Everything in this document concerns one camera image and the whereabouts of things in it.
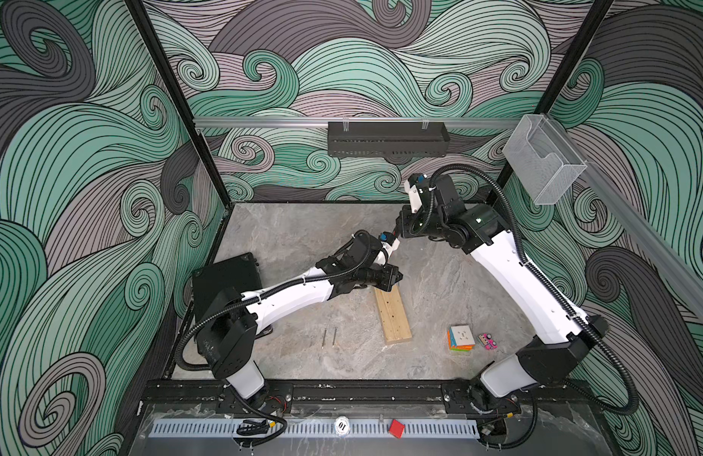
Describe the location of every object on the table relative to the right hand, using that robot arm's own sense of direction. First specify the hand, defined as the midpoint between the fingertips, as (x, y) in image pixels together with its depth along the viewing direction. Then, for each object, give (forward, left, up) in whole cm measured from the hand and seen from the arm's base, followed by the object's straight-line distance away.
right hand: (396, 220), depth 72 cm
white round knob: (-41, +15, -25) cm, 51 cm away
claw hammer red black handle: (-3, +1, -2) cm, 3 cm away
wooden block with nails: (-13, -1, -29) cm, 32 cm away
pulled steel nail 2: (-18, +17, -32) cm, 40 cm away
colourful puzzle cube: (-21, -19, -28) cm, 40 cm away
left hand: (-8, -2, -13) cm, 15 cm away
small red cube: (-41, +1, -30) cm, 51 cm away
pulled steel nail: (-19, +20, -32) cm, 42 cm away
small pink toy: (-21, -28, -31) cm, 46 cm away
